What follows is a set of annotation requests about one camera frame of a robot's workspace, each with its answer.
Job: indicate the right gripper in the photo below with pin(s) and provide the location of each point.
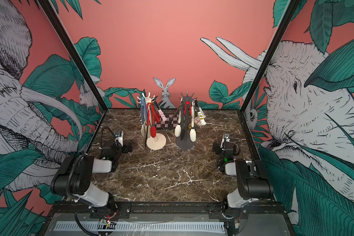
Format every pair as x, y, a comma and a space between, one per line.
218, 148

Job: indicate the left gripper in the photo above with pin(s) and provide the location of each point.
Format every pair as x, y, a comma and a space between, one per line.
125, 147

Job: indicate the white steel tongs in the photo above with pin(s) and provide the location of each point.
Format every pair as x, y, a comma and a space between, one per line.
192, 130

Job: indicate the dark grey utensil rack stand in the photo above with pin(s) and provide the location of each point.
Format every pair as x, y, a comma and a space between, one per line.
186, 143

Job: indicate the cream utensil rack stand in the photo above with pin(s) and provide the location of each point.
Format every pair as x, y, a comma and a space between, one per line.
159, 141

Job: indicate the red looped steel tongs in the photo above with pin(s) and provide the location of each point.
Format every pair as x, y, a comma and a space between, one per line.
187, 113

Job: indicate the pink steel tongs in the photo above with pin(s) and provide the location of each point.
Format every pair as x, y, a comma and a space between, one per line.
163, 117

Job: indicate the black tongs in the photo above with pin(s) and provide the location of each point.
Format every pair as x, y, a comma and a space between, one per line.
182, 109

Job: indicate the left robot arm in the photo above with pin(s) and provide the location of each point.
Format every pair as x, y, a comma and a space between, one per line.
73, 178

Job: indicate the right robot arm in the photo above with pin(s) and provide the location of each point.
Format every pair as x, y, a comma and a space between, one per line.
252, 178

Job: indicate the chessboard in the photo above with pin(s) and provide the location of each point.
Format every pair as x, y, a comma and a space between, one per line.
170, 123

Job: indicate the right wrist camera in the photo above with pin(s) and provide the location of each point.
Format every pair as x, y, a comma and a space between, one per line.
226, 138

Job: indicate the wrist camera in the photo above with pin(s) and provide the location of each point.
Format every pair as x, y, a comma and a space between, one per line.
119, 137
226, 138

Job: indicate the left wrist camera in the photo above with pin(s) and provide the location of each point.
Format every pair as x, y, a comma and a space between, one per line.
119, 137

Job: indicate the white slotted cable duct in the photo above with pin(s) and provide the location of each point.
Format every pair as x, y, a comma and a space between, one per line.
217, 227

